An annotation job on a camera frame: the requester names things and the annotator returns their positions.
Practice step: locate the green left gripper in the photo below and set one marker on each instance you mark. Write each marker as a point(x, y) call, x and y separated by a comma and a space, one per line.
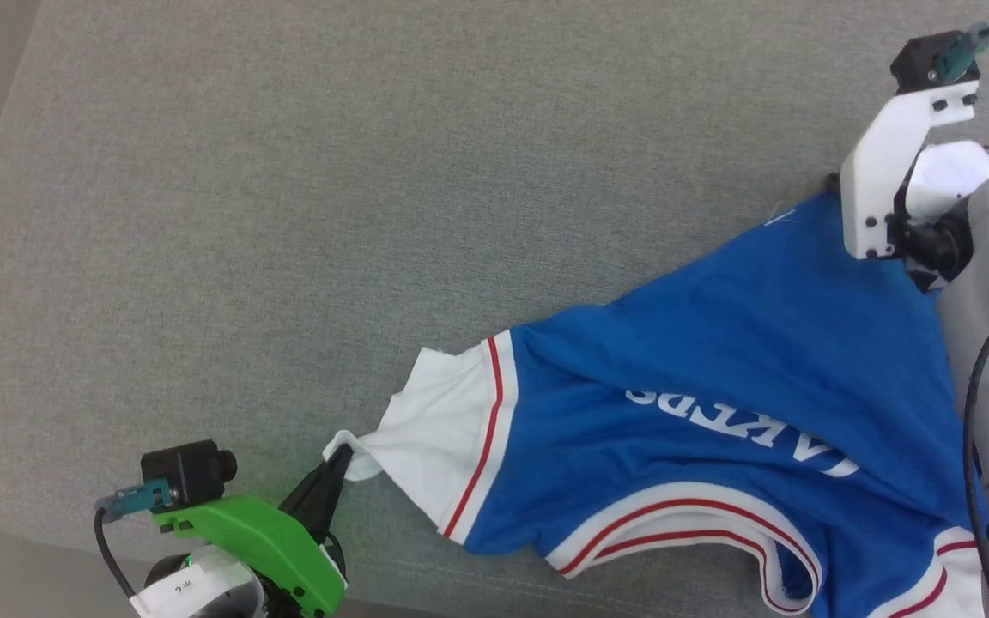
point(271, 536)

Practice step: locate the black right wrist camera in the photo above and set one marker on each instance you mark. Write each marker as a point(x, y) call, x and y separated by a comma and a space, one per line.
point(919, 64)

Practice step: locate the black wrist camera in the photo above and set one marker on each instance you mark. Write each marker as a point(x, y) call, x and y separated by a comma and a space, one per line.
point(185, 472)
point(919, 64)

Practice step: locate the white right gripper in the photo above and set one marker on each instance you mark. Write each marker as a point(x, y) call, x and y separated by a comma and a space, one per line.
point(876, 180)

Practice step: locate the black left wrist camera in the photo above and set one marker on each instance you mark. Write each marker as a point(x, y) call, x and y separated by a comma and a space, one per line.
point(185, 472)

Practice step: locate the blue basketball jersey white trim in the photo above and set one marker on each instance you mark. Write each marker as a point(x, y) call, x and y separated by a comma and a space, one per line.
point(718, 343)

